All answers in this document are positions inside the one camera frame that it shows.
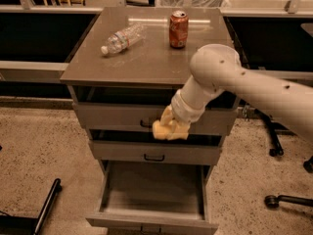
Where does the orange soda can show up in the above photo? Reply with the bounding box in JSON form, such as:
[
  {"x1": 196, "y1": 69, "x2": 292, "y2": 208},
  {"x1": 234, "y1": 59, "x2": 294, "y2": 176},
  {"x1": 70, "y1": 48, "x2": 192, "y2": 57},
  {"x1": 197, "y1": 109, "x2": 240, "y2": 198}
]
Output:
[{"x1": 169, "y1": 10, "x2": 189, "y2": 48}]

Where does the yellow sponge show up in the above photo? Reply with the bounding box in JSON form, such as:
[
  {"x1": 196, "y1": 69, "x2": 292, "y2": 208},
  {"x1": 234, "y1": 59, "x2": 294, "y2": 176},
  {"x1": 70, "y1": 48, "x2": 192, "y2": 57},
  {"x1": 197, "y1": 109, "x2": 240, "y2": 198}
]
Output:
[{"x1": 152, "y1": 119, "x2": 191, "y2": 141}]

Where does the grey drawer cabinet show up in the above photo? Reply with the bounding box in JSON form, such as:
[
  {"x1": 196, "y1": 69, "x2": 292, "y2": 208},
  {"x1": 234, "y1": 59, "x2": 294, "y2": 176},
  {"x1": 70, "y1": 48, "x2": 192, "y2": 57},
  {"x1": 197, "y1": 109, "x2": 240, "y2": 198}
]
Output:
[{"x1": 59, "y1": 6, "x2": 250, "y2": 235}]

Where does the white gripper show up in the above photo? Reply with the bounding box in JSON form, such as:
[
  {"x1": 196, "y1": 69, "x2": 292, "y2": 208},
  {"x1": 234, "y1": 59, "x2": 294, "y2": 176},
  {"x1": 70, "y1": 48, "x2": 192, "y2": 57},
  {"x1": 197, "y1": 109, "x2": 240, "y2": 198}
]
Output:
[{"x1": 159, "y1": 89, "x2": 204, "y2": 140}]

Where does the black chair leg left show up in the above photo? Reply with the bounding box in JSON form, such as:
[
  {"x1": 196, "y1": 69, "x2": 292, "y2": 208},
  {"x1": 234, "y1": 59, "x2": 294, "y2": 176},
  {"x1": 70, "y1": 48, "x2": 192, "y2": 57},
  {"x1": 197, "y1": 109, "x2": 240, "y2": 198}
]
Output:
[{"x1": 0, "y1": 178, "x2": 62, "y2": 235}]

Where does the clear plastic water bottle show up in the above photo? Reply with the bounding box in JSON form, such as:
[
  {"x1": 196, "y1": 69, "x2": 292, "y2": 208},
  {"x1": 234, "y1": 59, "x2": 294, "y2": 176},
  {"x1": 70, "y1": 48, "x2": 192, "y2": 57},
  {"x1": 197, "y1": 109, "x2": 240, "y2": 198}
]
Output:
[{"x1": 101, "y1": 23, "x2": 146, "y2": 55}]

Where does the grey top drawer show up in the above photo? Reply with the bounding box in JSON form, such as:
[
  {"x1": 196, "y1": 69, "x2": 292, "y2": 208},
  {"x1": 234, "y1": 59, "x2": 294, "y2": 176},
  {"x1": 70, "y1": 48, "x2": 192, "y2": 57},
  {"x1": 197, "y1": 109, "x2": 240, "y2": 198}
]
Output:
[{"x1": 72, "y1": 103, "x2": 237, "y2": 135}]

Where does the grey middle drawer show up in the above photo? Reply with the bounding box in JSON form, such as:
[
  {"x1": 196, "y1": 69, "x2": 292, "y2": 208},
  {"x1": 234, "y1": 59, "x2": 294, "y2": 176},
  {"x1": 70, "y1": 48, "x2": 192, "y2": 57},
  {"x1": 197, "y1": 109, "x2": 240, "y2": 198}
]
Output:
[{"x1": 89, "y1": 141, "x2": 221, "y2": 165}]

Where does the grey open bottom drawer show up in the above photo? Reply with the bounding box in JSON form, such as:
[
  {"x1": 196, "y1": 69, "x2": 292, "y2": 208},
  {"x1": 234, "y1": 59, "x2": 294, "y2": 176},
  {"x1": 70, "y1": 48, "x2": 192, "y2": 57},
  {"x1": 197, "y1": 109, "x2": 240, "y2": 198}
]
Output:
[{"x1": 86, "y1": 162, "x2": 218, "y2": 235}]

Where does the black chair caster leg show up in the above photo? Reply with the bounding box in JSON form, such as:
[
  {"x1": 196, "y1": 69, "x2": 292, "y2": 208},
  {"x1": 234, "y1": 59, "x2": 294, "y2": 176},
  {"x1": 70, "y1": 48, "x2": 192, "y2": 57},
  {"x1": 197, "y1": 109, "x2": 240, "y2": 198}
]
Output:
[{"x1": 264, "y1": 195, "x2": 313, "y2": 210}]

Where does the white bowl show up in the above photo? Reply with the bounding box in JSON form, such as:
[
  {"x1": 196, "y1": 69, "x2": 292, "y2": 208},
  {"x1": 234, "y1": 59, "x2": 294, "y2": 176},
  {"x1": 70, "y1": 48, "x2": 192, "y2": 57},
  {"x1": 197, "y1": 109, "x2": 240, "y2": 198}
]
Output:
[{"x1": 199, "y1": 44, "x2": 241, "y2": 66}]

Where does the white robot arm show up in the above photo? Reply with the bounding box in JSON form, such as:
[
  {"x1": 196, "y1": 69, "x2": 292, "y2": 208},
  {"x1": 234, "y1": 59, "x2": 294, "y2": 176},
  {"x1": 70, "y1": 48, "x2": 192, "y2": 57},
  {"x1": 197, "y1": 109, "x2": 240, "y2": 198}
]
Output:
[{"x1": 153, "y1": 44, "x2": 313, "y2": 143}]

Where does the black stand leg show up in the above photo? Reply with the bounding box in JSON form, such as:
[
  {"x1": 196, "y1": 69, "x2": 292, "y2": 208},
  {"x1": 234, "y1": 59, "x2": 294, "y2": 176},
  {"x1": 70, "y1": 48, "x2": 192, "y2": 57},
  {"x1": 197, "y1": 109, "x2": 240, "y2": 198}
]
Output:
[{"x1": 255, "y1": 110, "x2": 284, "y2": 157}]

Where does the wire basket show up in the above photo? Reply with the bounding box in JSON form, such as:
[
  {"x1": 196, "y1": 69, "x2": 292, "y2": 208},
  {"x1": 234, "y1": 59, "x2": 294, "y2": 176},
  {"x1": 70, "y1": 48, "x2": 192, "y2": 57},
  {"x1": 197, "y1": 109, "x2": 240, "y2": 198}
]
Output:
[{"x1": 156, "y1": 0, "x2": 231, "y2": 8}]

